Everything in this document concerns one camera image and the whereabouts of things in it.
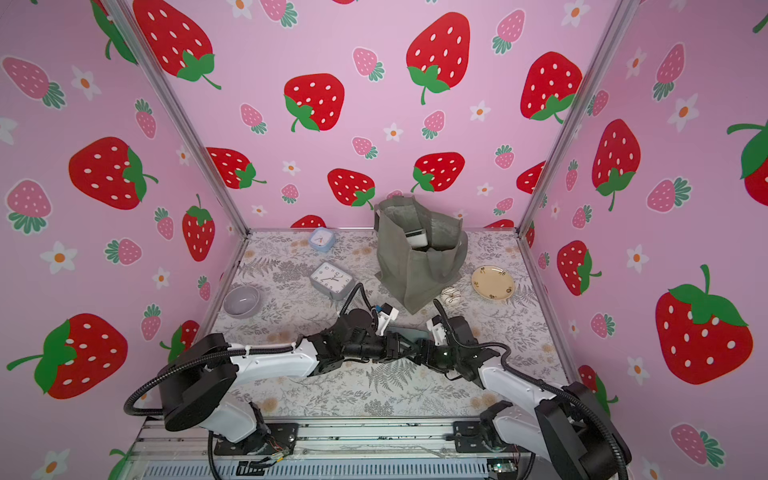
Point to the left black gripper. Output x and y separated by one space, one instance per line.
390 346

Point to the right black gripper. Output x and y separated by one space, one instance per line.
424 350

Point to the grey-green canvas tote bag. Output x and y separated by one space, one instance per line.
416 277

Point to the large grey-green rectangular clock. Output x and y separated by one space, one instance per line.
409 339

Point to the white digital clock green screen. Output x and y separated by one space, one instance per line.
417 239

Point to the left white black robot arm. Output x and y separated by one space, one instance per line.
197 388

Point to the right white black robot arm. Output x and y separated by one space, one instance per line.
566 425

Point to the grey square analog clock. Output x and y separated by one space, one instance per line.
332 281

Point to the small light blue clock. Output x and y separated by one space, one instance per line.
322 240

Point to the small patterned round trinket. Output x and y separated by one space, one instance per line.
451 296

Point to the cream floral plate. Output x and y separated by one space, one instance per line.
493 283

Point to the lilac round dish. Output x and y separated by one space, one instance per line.
242 302

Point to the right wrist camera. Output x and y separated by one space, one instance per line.
437 331

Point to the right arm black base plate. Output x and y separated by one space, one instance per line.
475 436

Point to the aluminium front rail frame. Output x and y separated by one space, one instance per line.
330 448

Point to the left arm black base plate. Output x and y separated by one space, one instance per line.
277 438

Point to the right corner aluminium post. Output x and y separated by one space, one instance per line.
616 28

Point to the corner aluminium post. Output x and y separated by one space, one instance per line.
616 28
129 28

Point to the left corner aluminium post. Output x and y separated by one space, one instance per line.
129 28

